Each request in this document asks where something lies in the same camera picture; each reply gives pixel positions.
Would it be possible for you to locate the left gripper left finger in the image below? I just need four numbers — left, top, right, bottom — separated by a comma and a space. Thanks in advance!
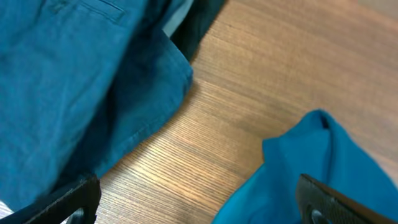
1, 175, 101, 224

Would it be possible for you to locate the blue polo shirt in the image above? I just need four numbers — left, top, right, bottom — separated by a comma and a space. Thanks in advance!
213, 110, 397, 223

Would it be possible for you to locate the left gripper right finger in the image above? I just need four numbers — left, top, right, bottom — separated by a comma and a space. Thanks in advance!
295, 174, 395, 224

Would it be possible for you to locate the folded blue shirt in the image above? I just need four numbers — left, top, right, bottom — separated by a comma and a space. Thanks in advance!
0, 0, 194, 212

